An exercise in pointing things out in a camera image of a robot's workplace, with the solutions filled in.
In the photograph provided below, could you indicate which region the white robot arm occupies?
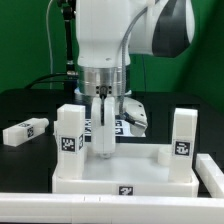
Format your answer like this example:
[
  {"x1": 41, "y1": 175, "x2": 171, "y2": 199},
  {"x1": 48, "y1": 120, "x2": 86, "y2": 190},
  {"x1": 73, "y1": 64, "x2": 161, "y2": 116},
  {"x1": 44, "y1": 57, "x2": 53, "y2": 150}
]
[{"x1": 76, "y1": 0, "x2": 195, "y2": 158}]

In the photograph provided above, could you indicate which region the white cable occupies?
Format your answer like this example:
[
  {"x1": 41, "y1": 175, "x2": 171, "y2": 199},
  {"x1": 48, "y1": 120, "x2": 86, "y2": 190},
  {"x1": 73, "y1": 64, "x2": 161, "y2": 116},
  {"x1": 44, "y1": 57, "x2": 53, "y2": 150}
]
[{"x1": 45, "y1": 0, "x2": 55, "y2": 90}]

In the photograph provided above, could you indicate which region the white fence bar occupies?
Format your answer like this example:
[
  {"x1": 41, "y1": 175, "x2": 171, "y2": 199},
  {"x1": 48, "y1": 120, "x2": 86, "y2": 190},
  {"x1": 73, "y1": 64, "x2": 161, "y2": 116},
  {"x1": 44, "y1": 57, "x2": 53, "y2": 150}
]
[
  {"x1": 195, "y1": 154, "x2": 224, "y2": 199},
  {"x1": 0, "y1": 193, "x2": 224, "y2": 224}
]

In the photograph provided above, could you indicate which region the black cable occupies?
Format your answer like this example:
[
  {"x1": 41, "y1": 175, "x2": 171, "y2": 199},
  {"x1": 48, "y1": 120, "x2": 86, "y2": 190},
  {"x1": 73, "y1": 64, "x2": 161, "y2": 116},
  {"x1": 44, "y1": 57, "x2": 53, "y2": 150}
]
[{"x1": 23, "y1": 73, "x2": 81, "y2": 90}]

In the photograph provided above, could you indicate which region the white desk top tray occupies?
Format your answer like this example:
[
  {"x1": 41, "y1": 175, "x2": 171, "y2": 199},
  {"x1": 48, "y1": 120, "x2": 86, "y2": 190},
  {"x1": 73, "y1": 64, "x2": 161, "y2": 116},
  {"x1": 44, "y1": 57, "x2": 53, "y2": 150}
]
[{"x1": 52, "y1": 143, "x2": 199, "y2": 197}]

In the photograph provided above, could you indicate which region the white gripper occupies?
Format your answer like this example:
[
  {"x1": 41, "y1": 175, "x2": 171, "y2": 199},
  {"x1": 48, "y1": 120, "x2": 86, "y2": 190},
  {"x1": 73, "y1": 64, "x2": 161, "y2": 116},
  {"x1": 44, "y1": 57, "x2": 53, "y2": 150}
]
[{"x1": 91, "y1": 97, "x2": 116, "y2": 159}]

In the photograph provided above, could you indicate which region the white right fence bar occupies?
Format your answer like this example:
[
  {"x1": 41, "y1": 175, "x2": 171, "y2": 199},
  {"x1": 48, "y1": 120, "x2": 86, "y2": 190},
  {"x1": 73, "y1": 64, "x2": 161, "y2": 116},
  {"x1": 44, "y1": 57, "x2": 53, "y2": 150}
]
[{"x1": 195, "y1": 154, "x2": 224, "y2": 199}]

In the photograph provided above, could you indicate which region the white front fence bar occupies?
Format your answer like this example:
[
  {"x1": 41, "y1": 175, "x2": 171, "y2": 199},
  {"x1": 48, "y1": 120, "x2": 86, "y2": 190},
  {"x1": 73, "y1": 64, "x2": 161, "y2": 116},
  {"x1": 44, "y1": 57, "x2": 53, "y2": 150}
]
[{"x1": 0, "y1": 193, "x2": 224, "y2": 224}]

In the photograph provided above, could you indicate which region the paper sheet with markers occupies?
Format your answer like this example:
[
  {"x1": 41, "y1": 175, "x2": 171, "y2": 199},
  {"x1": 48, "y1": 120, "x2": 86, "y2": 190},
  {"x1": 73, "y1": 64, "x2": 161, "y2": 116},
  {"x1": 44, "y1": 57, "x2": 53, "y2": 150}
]
[{"x1": 84, "y1": 118, "x2": 147, "y2": 138}]

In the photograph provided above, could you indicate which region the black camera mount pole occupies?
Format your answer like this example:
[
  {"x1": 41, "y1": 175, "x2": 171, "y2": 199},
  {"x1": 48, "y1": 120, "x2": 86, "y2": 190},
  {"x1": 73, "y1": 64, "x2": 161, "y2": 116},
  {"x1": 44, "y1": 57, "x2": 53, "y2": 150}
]
[{"x1": 57, "y1": 0, "x2": 78, "y2": 79}]

